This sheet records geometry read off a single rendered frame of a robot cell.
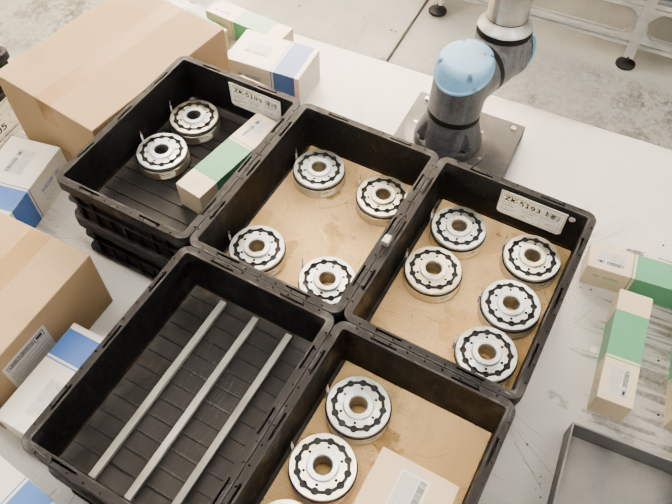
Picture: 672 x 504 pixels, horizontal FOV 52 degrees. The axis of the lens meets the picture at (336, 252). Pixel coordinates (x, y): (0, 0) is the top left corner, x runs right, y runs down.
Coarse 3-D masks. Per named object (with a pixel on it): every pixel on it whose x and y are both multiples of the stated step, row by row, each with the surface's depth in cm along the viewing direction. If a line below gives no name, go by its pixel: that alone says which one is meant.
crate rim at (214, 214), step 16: (304, 112) 135; (320, 112) 134; (288, 128) 132; (368, 128) 132; (272, 144) 129; (400, 144) 130; (256, 160) 127; (432, 160) 127; (416, 192) 123; (224, 208) 121; (400, 208) 120; (208, 224) 118; (192, 240) 116; (224, 256) 115; (368, 256) 114; (256, 272) 113; (288, 288) 111; (352, 288) 111; (320, 304) 109; (336, 304) 109
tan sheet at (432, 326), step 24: (480, 264) 126; (480, 288) 123; (552, 288) 123; (384, 312) 120; (408, 312) 120; (432, 312) 120; (456, 312) 120; (408, 336) 117; (432, 336) 117; (528, 336) 117
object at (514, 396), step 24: (456, 168) 127; (528, 192) 123; (408, 216) 119; (576, 264) 114; (360, 288) 111; (552, 312) 108; (384, 336) 106; (432, 360) 103; (528, 360) 103; (480, 384) 101
